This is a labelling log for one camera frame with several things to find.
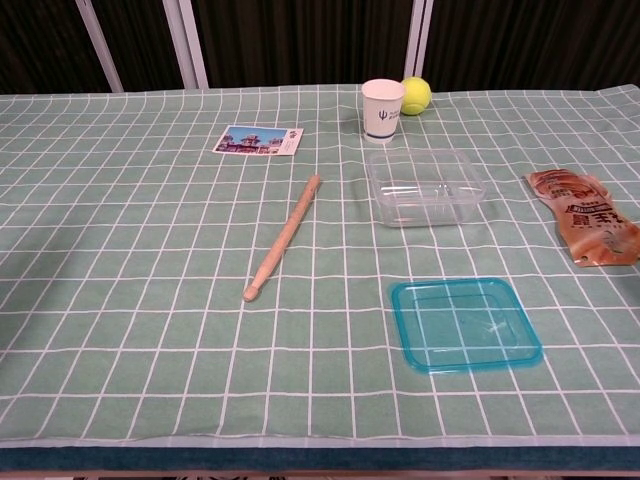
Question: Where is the clear plastic food container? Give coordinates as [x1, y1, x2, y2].
[366, 148, 488, 229]

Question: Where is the blue plastic container lid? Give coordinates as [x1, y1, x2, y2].
[390, 277, 545, 375]

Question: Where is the wooden drumstick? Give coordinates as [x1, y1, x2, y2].
[242, 174, 322, 303]

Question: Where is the building photo postcard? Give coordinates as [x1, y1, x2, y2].
[213, 124, 305, 158]

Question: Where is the white paper cup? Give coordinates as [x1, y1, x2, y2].
[361, 78, 406, 146]

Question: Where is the green checked tablecloth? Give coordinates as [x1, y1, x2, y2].
[0, 83, 640, 449]

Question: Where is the yellow tennis ball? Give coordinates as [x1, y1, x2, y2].
[400, 76, 433, 117]

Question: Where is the black pleated curtain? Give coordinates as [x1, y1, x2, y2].
[0, 0, 640, 95]

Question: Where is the brown snack packet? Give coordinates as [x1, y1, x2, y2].
[522, 169, 640, 269]

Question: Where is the double white frame post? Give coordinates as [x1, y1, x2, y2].
[162, 0, 210, 91]

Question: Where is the thin white frame post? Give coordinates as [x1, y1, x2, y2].
[74, 0, 125, 94]

